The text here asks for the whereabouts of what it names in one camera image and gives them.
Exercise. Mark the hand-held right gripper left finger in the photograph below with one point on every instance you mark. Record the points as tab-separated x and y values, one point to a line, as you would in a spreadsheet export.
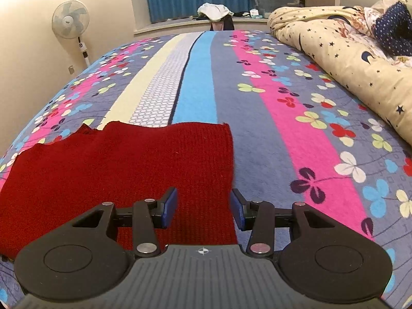
170	207

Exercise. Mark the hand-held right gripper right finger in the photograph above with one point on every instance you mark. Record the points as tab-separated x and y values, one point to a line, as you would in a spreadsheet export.
237	209

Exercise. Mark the red knit sweater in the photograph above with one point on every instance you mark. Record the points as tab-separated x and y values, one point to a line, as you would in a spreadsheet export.
96	167

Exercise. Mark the white clothes pile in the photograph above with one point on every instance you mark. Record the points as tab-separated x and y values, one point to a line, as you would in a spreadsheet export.
215	10

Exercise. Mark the floral striped bed blanket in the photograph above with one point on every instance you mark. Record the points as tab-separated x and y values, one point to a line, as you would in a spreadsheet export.
257	109

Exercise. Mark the window sill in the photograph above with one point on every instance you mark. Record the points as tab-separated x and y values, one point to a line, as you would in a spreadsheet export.
167	27

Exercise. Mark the black hanging garment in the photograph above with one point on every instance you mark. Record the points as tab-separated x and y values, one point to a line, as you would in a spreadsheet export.
228	24

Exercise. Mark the cream star-print quilt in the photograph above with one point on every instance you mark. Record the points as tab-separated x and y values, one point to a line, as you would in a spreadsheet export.
338	48

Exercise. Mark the small white box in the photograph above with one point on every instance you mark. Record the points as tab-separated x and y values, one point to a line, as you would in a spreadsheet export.
256	13

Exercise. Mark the white standing fan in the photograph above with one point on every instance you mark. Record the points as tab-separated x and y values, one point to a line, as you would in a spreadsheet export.
69	19

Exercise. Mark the navy dotted cloth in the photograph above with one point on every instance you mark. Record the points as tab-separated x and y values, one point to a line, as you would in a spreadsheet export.
394	29

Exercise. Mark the beige crumpled cloth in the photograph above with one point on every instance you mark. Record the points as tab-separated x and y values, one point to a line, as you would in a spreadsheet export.
386	1

